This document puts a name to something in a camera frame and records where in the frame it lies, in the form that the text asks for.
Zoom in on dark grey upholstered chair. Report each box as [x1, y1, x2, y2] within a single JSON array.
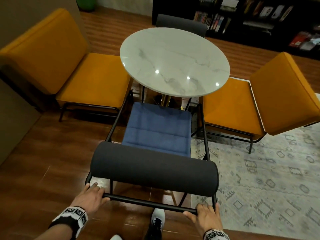
[[155, 14, 208, 38]]

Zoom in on person's left hand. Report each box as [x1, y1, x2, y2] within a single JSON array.
[[71, 183, 111, 218]]

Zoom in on person's left forearm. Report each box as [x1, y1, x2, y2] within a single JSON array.
[[35, 222, 75, 240]]

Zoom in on black white marker wristband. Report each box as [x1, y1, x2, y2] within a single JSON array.
[[203, 229, 230, 240], [51, 206, 88, 238]]

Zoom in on grey patterned rug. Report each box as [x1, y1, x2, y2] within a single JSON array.
[[191, 122, 320, 240]]

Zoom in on person's right hand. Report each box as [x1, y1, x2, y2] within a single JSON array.
[[183, 203, 224, 238]]

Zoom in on black bookshelf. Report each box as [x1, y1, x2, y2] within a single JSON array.
[[152, 0, 320, 60]]

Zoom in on blue chair with grey bolster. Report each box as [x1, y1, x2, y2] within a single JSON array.
[[85, 90, 220, 214]]

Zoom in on row of displayed book covers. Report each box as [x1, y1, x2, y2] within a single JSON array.
[[244, 0, 294, 22]]

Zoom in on pile of red grey magazines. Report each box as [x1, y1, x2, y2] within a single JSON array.
[[289, 31, 320, 51]]

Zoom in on flat stack of grey books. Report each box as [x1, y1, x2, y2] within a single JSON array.
[[242, 20, 275, 31]]

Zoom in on green bin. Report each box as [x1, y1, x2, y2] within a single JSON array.
[[75, 0, 97, 12]]

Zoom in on round white marble table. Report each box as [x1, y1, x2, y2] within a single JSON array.
[[120, 27, 231, 107]]

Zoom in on row of upright books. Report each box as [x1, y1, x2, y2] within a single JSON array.
[[194, 11, 232, 33]]

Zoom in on orange upholstered chair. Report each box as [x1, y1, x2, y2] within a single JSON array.
[[0, 8, 133, 122], [191, 52, 320, 155]]

